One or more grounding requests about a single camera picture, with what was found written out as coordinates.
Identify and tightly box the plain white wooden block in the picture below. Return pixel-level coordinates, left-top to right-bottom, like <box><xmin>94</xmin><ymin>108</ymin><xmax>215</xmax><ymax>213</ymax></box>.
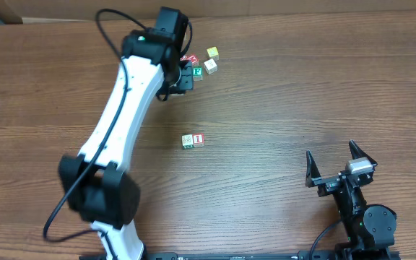
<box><xmin>204</xmin><ymin>58</ymin><xmax>218</xmax><ymax>74</ymax></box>

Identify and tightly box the cardboard wall panel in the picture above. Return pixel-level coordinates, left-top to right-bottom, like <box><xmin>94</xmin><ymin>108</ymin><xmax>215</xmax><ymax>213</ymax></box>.
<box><xmin>0</xmin><ymin>0</ymin><xmax>416</xmax><ymax>23</ymax></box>

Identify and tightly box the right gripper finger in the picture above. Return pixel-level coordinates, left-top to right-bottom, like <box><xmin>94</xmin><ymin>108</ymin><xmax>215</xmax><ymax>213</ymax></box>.
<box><xmin>305</xmin><ymin>150</ymin><xmax>321</xmax><ymax>187</ymax></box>
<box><xmin>348</xmin><ymin>139</ymin><xmax>377</xmax><ymax>167</ymax></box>

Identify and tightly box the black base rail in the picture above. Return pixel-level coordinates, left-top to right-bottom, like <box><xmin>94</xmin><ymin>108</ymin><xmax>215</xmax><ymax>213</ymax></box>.
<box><xmin>78</xmin><ymin>251</ymin><xmax>401</xmax><ymax>260</ymax></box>

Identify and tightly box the green F block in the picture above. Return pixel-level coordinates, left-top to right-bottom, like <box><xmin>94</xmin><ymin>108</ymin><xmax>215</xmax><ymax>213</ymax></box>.
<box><xmin>192</xmin><ymin>66</ymin><xmax>204</xmax><ymax>81</ymax></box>

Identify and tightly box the red I block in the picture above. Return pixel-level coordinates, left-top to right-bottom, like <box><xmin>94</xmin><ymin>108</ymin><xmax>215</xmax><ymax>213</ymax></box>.
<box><xmin>192</xmin><ymin>133</ymin><xmax>204</xmax><ymax>147</ymax></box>

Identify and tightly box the white green picture block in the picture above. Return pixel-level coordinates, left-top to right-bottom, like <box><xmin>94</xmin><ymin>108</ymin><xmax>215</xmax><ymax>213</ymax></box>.
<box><xmin>181</xmin><ymin>134</ymin><xmax>194</xmax><ymax>149</ymax></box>

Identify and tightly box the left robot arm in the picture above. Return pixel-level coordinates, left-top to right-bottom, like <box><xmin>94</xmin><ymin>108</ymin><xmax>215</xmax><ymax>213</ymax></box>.
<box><xmin>46</xmin><ymin>7</ymin><xmax>194</xmax><ymax>259</ymax></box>

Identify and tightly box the yellow block right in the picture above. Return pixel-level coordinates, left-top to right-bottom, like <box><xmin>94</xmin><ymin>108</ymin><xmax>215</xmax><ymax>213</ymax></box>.
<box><xmin>207</xmin><ymin>46</ymin><xmax>220</xmax><ymax>61</ymax></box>

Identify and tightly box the red M block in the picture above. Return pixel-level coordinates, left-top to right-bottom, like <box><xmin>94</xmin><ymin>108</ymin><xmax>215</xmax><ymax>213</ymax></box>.
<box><xmin>187</xmin><ymin>54</ymin><xmax>200</xmax><ymax>67</ymax></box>

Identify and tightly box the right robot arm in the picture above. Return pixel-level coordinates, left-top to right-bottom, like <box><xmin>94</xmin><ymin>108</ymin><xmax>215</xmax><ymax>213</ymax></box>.
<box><xmin>305</xmin><ymin>140</ymin><xmax>399</xmax><ymax>259</ymax></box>

